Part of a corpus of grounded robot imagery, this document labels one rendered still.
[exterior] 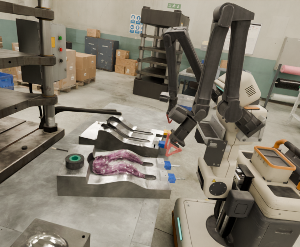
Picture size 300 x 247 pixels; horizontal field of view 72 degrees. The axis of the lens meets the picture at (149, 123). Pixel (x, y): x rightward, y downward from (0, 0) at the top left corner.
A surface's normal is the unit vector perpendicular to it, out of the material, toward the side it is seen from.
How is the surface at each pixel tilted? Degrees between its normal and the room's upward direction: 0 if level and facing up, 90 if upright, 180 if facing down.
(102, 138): 90
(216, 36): 96
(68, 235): 0
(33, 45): 90
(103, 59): 90
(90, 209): 0
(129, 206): 0
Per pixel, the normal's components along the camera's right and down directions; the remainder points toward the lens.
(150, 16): -0.33, 0.33
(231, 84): -0.05, 0.39
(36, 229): 0.14, -0.91
